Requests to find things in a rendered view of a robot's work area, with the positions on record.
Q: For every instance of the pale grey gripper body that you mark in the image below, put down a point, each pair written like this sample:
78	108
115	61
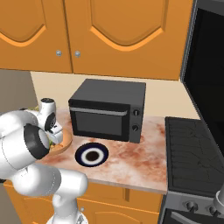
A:
56	133

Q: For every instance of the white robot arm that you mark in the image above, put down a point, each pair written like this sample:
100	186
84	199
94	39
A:
17	151

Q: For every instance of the orange shrimp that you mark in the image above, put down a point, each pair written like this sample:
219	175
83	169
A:
56	145

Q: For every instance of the orange wooden bowl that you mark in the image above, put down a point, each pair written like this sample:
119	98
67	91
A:
66	140

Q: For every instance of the yellow green mango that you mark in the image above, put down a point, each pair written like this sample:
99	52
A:
36	108

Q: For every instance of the small blue white plate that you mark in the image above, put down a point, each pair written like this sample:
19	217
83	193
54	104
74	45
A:
92	155

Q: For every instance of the black microwave door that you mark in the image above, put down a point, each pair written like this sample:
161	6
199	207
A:
99	124

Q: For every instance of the black microwave oven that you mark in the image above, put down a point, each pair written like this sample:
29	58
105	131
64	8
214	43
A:
116	93

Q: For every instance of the black microwave knob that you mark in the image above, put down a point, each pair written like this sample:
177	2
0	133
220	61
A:
136	112
135	127

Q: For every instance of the orange base cupboard door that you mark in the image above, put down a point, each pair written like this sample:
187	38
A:
116	214
26	207

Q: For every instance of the grey fridge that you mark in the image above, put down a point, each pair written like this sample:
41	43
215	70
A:
14	90

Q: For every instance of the round silver cupboard knob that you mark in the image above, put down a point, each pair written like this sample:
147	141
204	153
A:
82	209
59	53
77	54

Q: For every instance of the orange drawer front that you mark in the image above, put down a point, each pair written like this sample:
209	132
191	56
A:
122	194

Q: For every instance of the black hob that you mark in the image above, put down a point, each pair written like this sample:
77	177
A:
192	154

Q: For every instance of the dark grey oven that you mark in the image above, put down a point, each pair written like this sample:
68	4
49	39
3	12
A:
186	208

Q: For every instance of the black oven knob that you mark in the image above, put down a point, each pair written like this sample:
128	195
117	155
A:
191	206
212	210

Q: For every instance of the black range hood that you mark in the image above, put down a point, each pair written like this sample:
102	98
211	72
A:
207	64

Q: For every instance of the grey metal pot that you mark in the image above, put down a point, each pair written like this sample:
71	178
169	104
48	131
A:
220	201

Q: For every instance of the orange wall cupboard door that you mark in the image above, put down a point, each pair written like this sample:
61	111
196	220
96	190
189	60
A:
29	29
131	35

